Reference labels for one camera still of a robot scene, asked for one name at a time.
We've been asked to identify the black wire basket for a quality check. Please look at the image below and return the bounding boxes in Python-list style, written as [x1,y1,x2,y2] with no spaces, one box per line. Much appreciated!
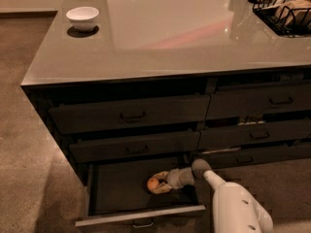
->
[249,0,311,37]

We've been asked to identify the dark top right drawer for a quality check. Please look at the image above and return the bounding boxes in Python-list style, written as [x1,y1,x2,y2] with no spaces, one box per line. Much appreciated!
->
[206,83,311,119]

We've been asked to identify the orange fruit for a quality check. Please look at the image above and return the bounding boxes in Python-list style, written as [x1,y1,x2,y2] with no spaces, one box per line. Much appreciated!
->
[147,178,159,191]

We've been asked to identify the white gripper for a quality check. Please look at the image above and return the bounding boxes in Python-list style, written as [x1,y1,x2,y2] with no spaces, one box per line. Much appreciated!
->
[152,169,182,194]

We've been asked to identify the dark middle right drawer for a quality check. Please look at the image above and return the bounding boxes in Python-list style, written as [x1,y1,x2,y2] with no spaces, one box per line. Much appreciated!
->
[198,118,311,150]

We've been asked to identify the dark drawer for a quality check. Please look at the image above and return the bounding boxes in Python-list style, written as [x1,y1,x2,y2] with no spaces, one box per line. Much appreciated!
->
[206,83,311,119]
[69,131,200,163]
[49,95,210,134]
[198,118,311,150]
[195,142,311,169]

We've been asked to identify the dark middle left drawer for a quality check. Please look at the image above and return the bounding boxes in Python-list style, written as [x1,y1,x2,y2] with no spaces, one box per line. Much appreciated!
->
[69,131,200,163]

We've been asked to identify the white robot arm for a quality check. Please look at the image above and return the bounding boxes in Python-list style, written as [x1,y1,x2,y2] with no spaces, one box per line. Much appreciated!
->
[147,159,273,233]

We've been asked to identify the dark top left drawer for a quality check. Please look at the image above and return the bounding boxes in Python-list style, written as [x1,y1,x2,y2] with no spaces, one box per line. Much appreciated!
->
[49,95,210,134]

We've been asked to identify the dark bottom right drawer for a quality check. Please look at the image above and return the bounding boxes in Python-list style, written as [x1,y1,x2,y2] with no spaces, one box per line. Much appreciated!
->
[195,142,311,169]

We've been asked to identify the white bowl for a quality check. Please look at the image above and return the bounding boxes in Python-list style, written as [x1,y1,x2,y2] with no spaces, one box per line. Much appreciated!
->
[66,7,99,32]

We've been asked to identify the open bottom left drawer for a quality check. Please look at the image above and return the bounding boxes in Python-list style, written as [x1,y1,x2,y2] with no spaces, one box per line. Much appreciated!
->
[76,153,206,233]

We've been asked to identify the dark drawer cabinet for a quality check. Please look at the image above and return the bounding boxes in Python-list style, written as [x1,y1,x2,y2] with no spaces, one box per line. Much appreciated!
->
[21,0,311,189]

